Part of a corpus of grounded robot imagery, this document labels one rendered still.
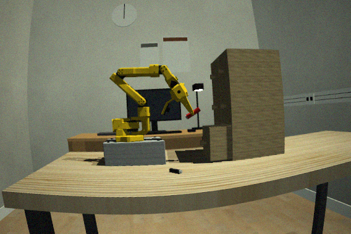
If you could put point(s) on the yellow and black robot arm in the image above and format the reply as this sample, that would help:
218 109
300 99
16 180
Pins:
124 126

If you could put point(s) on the red aa battery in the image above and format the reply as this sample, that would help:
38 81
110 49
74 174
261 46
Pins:
189 115

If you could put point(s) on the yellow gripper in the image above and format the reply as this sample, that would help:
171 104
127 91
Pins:
179 94

